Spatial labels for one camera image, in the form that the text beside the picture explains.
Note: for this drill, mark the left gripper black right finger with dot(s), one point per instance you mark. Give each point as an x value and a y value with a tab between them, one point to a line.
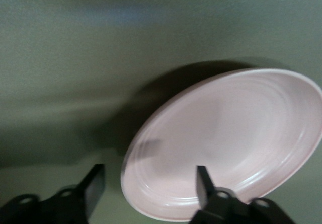
206	198

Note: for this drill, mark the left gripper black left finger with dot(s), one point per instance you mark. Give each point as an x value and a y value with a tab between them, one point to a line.
93	191

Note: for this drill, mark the large fabric tablecloth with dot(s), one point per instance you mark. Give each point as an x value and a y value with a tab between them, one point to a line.
75	58

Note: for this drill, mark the pink plate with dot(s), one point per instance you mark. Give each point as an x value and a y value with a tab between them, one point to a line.
226	133

